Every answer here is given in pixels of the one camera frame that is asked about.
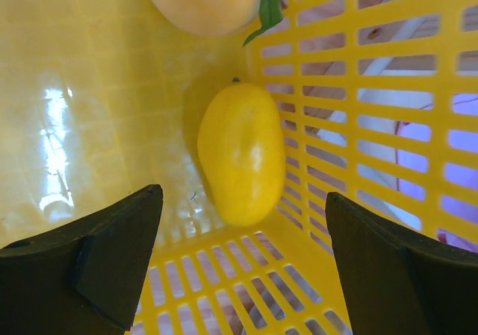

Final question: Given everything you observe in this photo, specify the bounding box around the pink shirt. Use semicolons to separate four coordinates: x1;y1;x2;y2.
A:
396;122;477;252

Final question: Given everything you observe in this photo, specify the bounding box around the yellow mango fruit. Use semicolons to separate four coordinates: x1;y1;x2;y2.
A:
197;78;286;226

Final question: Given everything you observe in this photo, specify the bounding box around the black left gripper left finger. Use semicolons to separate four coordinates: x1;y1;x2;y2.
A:
1;184;163;334

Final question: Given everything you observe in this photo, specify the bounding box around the orange fruit with leaf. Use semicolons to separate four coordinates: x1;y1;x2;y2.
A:
151;0;287;46

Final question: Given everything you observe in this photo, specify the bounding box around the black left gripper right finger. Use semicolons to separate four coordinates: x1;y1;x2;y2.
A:
326;192;477;334

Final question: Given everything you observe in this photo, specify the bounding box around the wooden clothes rack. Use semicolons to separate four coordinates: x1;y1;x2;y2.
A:
294;0;477;241

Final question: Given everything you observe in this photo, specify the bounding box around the yellow plastic shopping basket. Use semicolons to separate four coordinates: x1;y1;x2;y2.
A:
1;0;477;334

